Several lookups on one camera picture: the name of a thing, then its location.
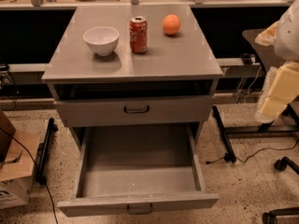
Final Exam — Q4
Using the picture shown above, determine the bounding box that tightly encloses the grey drawer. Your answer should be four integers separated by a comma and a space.
58, 124, 220, 217
55, 95, 214, 127

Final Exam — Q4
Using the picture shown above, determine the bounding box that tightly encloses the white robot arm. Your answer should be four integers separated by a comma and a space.
255, 0, 299, 123

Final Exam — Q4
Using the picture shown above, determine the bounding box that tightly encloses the grey top drawer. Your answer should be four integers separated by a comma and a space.
55, 95, 214, 127

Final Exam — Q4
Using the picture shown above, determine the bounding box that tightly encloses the grey drawer cabinet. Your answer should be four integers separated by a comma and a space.
42, 4, 222, 145

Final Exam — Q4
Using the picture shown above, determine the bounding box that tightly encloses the white ceramic bowl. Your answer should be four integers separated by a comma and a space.
83, 26, 120, 56

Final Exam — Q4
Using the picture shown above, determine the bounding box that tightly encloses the red soda can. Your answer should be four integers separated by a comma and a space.
129, 16, 148, 53

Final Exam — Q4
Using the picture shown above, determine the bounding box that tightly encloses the orange fruit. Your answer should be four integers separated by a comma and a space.
163, 14, 180, 35

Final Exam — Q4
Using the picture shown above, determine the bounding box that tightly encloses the black bar right floor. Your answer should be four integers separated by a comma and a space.
212, 105, 236, 162

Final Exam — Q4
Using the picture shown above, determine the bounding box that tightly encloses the black bar floor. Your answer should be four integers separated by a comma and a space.
36, 118, 58, 185
212, 105, 236, 162

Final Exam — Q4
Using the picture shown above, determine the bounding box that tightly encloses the black power adapter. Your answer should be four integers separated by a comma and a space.
240, 53, 255, 65

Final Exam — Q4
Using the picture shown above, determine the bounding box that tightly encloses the black bar left floor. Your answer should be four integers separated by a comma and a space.
36, 118, 58, 185

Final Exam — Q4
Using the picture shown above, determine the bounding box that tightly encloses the cardboard box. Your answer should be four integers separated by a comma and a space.
0, 111, 39, 209

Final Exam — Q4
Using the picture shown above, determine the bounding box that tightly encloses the dark side table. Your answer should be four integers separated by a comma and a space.
224, 29, 299, 134

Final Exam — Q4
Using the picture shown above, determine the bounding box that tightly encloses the black chair caster base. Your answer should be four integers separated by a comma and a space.
262, 156, 299, 224

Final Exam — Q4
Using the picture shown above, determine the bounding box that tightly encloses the black floor cable right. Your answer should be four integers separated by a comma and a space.
205, 137, 299, 165

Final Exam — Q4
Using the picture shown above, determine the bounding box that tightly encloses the black cable left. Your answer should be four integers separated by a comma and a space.
0, 126, 60, 224

